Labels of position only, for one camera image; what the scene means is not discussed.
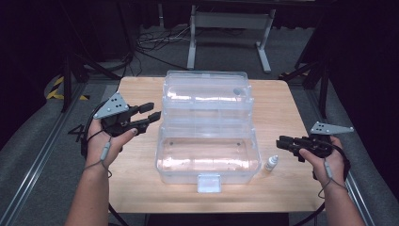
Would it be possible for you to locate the aluminium floor rail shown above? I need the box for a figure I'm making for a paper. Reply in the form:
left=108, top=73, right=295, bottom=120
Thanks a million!
left=0, top=83, right=88, bottom=226
left=309, top=90, right=376, bottom=226

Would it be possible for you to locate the thick black gripper cable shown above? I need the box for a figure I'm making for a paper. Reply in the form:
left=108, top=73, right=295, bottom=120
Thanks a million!
left=80, top=100, right=130, bottom=226
left=295, top=142, right=352, bottom=226

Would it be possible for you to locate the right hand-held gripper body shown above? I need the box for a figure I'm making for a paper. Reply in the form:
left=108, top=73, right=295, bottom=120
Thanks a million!
left=291, top=121, right=355, bottom=158

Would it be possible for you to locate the small white dropper bottle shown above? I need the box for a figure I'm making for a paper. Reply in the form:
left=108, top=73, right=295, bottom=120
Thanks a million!
left=263, top=154, right=279, bottom=172

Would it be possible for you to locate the person's left hand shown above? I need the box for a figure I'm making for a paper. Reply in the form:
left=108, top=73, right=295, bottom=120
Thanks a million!
left=85, top=119, right=139, bottom=169

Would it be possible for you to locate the grey metal desk frame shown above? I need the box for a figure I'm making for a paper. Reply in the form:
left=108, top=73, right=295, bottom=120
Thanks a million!
left=186, top=4, right=277, bottom=74

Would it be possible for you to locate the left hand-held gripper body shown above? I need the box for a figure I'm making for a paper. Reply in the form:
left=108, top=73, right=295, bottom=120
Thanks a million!
left=93, top=91, right=151, bottom=137

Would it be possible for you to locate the black metal stand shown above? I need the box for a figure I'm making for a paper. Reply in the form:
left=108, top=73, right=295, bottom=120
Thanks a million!
left=59, top=0, right=136, bottom=113
left=279, top=8, right=334, bottom=119

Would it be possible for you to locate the person's right hand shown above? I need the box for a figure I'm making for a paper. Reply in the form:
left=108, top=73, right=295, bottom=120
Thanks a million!
left=298, top=136, right=346, bottom=186

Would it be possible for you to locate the bundle of floor cables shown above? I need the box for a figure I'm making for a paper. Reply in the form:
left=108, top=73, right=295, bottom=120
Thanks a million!
left=136, top=24, right=193, bottom=71

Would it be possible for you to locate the yellow black hazard tape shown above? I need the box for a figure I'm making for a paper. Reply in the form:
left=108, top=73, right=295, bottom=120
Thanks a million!
left=46, top=75, right=90, bottom=102

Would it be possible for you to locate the clear plastic storage box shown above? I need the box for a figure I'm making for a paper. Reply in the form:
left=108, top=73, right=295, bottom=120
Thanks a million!
left=154, top=70, right=263, bottom=193

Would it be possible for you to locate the thin grey gripper cable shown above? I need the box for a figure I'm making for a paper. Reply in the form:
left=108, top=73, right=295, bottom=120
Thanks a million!
left=84, top=130, right=114, bottom=178
left=317, top=157, right=349, bottom=200

